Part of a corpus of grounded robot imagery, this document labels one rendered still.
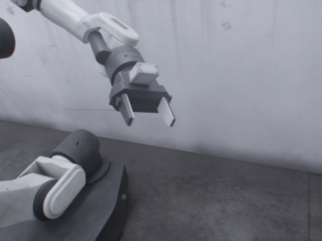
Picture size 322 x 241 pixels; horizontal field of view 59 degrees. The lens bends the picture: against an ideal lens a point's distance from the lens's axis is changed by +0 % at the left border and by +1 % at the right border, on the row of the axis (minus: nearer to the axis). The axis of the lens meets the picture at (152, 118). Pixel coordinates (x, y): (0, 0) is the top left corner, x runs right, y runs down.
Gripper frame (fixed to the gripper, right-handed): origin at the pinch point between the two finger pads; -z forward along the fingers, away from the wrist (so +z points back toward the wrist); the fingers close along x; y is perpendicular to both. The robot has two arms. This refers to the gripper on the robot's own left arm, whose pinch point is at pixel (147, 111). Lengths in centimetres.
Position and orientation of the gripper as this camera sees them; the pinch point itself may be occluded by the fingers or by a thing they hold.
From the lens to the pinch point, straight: 53.1
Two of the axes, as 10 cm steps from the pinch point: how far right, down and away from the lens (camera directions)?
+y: 3.2, -7.5, -5.7
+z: -3.3, -6.5, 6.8
